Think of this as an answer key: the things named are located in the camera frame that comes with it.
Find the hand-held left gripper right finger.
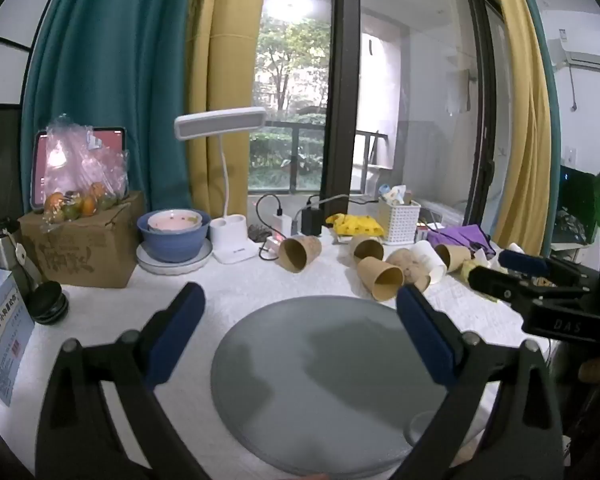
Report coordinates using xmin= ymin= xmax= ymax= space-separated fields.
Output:
xmin=380 ymin=284 xmax=566 ymax=480

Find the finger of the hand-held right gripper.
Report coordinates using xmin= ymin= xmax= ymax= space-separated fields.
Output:
xmin=467 ymin=265 xmax=587 ymax=307
xmin=499 ymin=249 xmax=595 ymax=282

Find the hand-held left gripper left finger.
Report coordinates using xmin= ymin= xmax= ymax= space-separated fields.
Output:
xmin=35 ymin=281 xmax=216 ymax=480

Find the white paper cup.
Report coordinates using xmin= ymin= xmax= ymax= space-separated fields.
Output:
xmin=412 ymin=240 xmax=448 ymax=285

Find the purple cloth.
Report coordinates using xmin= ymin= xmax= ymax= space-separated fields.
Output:
xmin=426 ymin=223 xmax=502 ymax=262

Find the white plate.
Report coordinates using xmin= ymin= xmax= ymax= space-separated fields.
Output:
xmin=136 ymin=237 xmax=214 ymax=275

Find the dark monitor screen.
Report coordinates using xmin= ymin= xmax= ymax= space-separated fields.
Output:
xmin=551 ymin=164 xmax=599 ymax=247

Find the blue bowl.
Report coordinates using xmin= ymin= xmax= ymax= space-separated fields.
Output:
xmin=137 ymin=209 xmax=212 ymax=263

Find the pink bowl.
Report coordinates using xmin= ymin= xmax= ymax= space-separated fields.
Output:
xmin=147 ymin=210 xmax=204 ymax=234

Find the white lattice basket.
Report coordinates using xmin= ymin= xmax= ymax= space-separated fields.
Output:
xmin=377 ymin=197 xmax=422 ymax=245

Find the cardboard box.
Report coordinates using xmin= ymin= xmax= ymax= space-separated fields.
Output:
xmin=18 ymin=191 xmax=146 ymax=289

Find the white power strip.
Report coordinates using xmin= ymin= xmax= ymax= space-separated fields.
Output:
xmin=258 ymin=231 xmax=342 ymax=257

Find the grey round tray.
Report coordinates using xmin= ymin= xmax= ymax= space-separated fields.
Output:
xmin=210 ymin=296 xmax=486 ymax=479

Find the black round lid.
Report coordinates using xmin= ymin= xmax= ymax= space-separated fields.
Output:
xmin=27 ymin=281 xmax=70 ymax=325

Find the yellow cloth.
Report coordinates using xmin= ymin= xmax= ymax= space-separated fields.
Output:
xmin=325 ymin=213 xmax=385 ymax=238

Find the yellow curtain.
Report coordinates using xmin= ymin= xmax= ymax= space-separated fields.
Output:
xmin=481 ymin=0 xmax=554 ymax=257
xmin=186 ymin=0 xmax=272 ymax=219

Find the black charger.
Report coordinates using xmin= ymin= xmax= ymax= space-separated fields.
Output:
xmin=299 ymin=206 xmax=323 ymax=237

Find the blue and white carton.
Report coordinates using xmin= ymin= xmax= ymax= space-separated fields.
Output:
xmin=0 ymin=267 xmax=35 ymax=407

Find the plastic bag of oranges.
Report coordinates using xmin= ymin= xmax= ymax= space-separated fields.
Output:
xmin=42 ymin=115 xmax=131 ymax=224

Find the steel thermos flask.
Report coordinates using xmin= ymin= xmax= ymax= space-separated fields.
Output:
xmin=0 ymin=217 xmax=31 ymax=292

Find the white air conditioner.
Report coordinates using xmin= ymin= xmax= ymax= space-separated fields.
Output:
xmin=554 ymin=49 xmax=600 ymax=78

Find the white desk lamp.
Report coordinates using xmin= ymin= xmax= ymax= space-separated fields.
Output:
xmin=174 ymin=106 xmax=267 ymax=264

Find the tablet with pink screen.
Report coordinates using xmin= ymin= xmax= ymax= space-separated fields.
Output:
xmin=31 ymin=126 xmax=126 ymax=211

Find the balcony railing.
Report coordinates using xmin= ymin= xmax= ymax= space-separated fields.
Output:
xmin=249 ymin=119 xmax=397 ymax=195

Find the teal curtain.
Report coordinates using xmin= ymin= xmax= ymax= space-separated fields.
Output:
xmin=22 ymin=0 xmax=207 ymax=221

